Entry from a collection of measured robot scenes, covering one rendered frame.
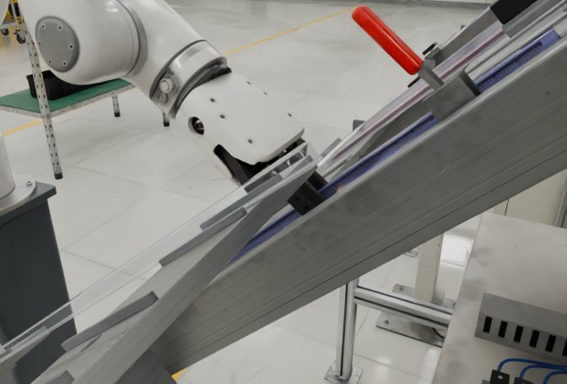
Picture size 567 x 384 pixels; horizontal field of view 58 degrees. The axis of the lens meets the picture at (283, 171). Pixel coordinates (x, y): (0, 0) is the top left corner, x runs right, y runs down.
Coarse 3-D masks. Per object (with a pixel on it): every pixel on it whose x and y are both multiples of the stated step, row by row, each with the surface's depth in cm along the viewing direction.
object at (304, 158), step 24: (312, 144) 24; (288, 168) 24; (240, 192) 26; (264, 192) 25; (216, 216) 27; (168, 240) 29; (144, 264) 31; (96, 288) 34; (120, 288) 33; (72, 312) 36; (24, 336) 41; (0, 360) 44
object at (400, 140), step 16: (544, 32) 36; (528, 48) 37; (544, 48) 36; (512, 64) 37; (480, 80) 39; (496, 80) 38; (416, 128) 43; (384, 144) 45; (400, 144) 44; (368, 160) 46; (336, 176) 49; (352, 176) 47; (272, 224) 54; (256, 240) 56; (240, 256) 58
